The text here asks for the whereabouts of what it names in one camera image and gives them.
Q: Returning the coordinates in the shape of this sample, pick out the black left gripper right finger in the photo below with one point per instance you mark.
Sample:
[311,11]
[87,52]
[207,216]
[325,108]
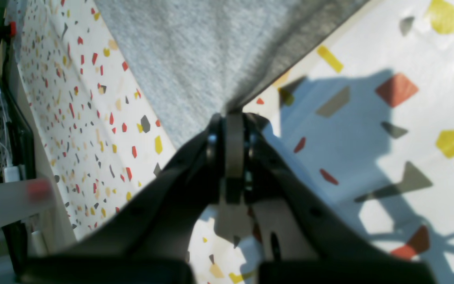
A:
[307,242]

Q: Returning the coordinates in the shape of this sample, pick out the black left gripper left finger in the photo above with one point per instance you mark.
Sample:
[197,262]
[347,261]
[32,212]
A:
[147,241]

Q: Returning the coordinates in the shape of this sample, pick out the grey T-shirt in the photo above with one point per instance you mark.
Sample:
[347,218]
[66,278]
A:
[193,58]

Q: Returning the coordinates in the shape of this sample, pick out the terrazzo patterned tablecloth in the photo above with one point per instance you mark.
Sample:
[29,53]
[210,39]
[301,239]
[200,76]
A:
[366,118]

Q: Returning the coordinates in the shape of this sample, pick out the aluminium table frame rail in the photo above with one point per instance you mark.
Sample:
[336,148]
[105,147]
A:
[25,198]

